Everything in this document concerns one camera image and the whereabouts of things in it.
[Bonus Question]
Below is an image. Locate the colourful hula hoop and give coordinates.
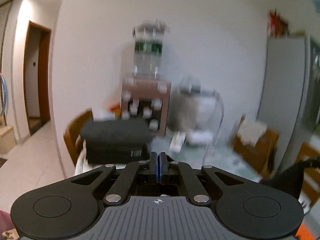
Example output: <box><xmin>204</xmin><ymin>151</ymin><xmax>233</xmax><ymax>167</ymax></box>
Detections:
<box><xmin>0</xmin><ymin>73</ymin><xmax>8</xmax><ymax>116</ymax></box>

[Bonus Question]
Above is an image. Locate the folded black clothes stack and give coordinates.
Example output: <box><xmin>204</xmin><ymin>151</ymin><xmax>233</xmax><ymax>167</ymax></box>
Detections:
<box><xmin>80</xmin><ymin>119</ymin><xmax>153</xmax><ymax>165</ymax></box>

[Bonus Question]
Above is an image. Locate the beige low cabinet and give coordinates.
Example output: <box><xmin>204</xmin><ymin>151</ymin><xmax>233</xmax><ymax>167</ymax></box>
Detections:
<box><xmin>0</xmin><ymin>125</ymin><xmax>16</xmax><ymax>154</ymax></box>

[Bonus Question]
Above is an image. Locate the wooden chair far left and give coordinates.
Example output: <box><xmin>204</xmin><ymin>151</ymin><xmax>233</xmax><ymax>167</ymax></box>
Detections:
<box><xmin>63</xmin><ymin>108</ymin><xmax>93</xmax><ymax>166</ymax></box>

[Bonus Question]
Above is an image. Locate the brown wooden door frame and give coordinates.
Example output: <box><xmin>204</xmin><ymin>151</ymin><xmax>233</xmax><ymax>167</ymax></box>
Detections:
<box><xmin>23</xmin><ymin>22</ymin><xmax>51</xmax><ymax>135</ymax></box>

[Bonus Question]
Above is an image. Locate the brown water dispenser cabinet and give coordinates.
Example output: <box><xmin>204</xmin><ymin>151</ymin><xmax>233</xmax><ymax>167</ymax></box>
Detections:
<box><xmin>121</xmin><ymin>75</ymin><xmax>171</xmax><ymax>136</ymax></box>

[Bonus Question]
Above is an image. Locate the grey white plastic bag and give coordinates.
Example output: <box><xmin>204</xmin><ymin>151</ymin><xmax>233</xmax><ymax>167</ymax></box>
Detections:
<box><xmin>167</xmin><ymin>76</ymin><xmax>224</xmax><ymax>146</ymax></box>

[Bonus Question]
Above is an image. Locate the clear water bottle green label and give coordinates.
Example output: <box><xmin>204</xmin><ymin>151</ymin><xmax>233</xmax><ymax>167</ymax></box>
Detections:
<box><xmin>132</xmin><ymin>19</ymin><xmax>170</xmax><ymax>79</ymax></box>

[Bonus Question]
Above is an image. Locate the white power adapter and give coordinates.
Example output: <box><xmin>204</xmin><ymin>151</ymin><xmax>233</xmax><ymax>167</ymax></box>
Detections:
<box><xmin>169</xmin><ymin>132</ymin><xmax>186</xmax><ymax>153</ymax></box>

